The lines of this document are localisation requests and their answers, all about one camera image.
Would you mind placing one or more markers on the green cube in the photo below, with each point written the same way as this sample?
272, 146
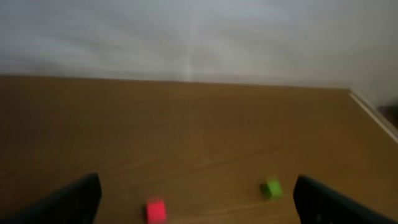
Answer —
273, 188

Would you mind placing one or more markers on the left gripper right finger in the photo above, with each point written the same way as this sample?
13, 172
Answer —
323, 205

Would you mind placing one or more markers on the red cube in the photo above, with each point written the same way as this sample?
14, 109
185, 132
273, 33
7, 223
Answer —
156, 211

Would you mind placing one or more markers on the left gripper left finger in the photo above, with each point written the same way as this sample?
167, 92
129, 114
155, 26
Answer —
71, 202

